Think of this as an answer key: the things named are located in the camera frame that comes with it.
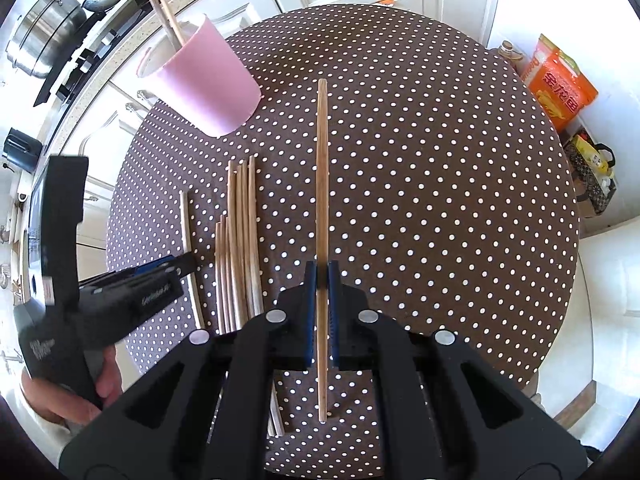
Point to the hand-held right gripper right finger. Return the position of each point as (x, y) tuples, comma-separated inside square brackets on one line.
[(333, 310)]

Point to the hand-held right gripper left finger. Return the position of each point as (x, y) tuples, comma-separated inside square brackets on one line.
[(311, 310)]

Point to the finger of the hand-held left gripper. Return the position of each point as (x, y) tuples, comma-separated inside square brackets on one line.
[(186, 263), (157, 264)]

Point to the pale wooden chopstick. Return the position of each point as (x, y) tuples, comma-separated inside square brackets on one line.
[(186, 225)]

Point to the bundle of wooden chopsticks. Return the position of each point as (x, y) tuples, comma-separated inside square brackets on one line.
[(239, 240)]

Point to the pink cup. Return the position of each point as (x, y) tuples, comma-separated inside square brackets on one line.
[(210, 80)]

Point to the person's left hand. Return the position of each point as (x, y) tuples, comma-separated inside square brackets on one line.
[(107, 375)]

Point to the black container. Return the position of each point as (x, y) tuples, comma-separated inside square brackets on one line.
[(22, 147)]

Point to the brown polka dot tablecloth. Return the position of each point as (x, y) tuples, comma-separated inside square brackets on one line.
[(425, 210)]

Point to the black stove top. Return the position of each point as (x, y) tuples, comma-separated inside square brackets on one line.
[(75, 67)]

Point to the steel stockpot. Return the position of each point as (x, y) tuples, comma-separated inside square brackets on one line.
[(47, 30)]

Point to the black yellow bag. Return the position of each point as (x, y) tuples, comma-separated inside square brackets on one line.
[(587, 170)]

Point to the bottle with cap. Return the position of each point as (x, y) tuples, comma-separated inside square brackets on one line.
[(511, 55)]

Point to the orange rice bag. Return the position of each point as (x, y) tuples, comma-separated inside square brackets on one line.
[(560, 85)]

